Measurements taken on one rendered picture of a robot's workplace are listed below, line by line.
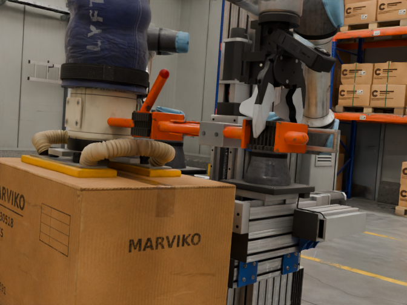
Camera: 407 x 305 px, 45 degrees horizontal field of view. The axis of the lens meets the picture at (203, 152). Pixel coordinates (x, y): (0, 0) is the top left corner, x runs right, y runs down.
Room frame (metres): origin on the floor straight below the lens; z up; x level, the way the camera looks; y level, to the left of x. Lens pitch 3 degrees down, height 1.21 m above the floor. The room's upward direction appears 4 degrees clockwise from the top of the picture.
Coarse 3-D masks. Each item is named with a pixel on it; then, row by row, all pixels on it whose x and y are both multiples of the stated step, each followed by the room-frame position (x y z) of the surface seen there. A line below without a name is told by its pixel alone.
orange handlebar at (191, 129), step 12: (108, 120) 1.22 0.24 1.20; (120, 120) 1.18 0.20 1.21; (132, 120) 1.14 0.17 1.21; (180, 120) 1.01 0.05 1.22; (192, 120) 1.02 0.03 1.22; (180, 132) 1.01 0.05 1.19; (192, 132) 0.98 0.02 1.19; (228, 132) 0.90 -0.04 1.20; (240, 132) 0.88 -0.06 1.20; (288, 132) 0.80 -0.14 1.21; (300, 132) 0.81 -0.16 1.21; (300, 144) 0.81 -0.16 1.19
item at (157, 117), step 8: (136, 112) 1.12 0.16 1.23; (144, 112) 1.13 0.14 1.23; (136, 120) 1.11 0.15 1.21; (144, 120) 1.07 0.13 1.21; (152, 120) 1.06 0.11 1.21; (160, 120) 1.07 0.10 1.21; (168, 120) 1.08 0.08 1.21; (136, 128) 1.09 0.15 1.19; (144, 128) 1.07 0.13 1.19; (152, 128) 1.06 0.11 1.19; (136, 136) 1.12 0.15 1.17; (144, 136) 1.07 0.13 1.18; (152, 136) 1.06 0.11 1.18; (160, 136) 1.07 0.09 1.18; (168, 136) 1.09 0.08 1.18; (176, 136) 1.10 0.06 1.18
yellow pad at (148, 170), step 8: (112, 160) 1.37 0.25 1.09; (144, 160) 1.30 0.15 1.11; (112, 168) 1.34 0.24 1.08; (120, 168) 1.31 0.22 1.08; (128, 168) 1.28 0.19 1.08; (136, 168) 1.25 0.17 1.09; (144, 168) 1.24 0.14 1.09; (152, 168) 1.24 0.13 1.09; (160, 168) 1.26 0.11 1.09; (168, 168) 1.27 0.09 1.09; (152, 176) 1.21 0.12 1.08; (160, 176) 1.23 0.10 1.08; (168, 176) 1.25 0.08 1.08; (176, 176) 1.26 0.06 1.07
